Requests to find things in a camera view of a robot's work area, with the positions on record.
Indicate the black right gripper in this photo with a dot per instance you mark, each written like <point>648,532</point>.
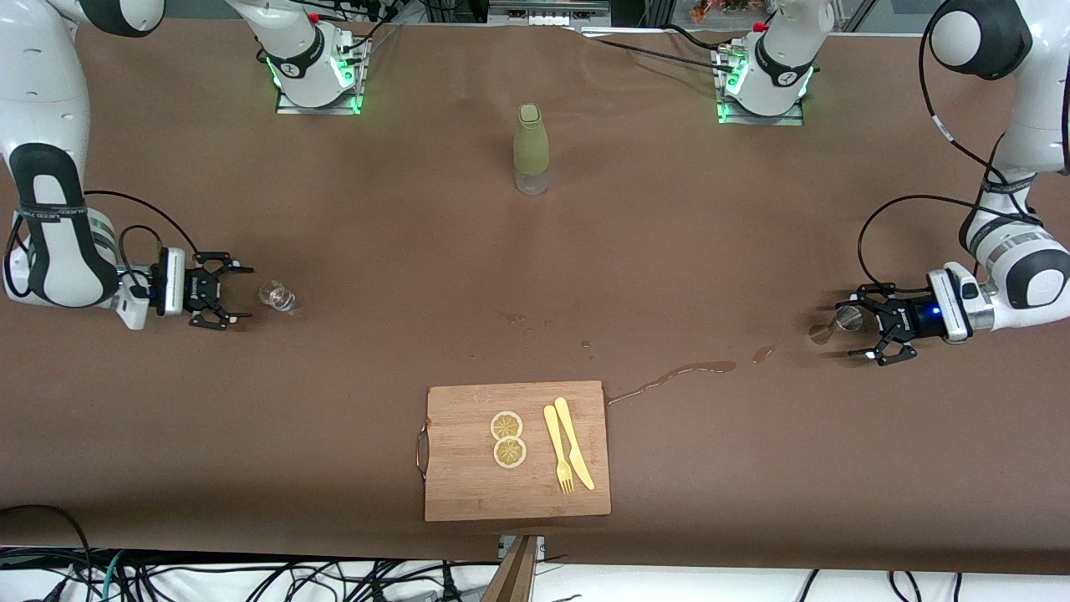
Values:
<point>197,290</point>

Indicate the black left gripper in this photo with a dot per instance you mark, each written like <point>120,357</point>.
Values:
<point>909,319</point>

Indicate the steel jigger measuring cup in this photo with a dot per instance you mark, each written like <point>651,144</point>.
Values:
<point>848,318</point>

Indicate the small clear glass cup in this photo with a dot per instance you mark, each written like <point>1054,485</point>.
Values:
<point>276,296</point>

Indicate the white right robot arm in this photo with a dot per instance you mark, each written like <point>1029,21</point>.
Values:
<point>42,100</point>

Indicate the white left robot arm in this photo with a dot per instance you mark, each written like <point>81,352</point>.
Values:
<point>1036,276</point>

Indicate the spilled liquid blob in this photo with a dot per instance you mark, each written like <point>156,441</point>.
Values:
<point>763,354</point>

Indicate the brown table cover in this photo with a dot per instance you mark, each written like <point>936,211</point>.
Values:
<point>251,418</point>

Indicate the spilled liquid streak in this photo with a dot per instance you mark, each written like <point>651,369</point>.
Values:
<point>702,366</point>

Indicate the lemon slice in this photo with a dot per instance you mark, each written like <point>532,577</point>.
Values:
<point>510,452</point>
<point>506,425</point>

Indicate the wooden cutting board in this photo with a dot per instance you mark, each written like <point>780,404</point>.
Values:
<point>476,485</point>

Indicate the yellow plastic knife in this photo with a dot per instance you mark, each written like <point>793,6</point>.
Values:
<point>571,435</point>

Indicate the olive sleeved glass bottle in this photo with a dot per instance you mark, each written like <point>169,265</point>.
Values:
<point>532,142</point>

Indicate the yellow plastic fork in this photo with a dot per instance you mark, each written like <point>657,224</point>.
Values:
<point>553,431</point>

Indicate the orange clutter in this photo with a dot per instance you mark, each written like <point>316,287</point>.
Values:
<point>719,8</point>

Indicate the wooden beam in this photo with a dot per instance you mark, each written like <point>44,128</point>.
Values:
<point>514,577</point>

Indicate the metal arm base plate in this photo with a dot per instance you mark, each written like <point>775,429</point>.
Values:
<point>292,107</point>
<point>777,119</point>

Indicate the small metal bracket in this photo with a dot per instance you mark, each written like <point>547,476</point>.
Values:
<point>541,548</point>

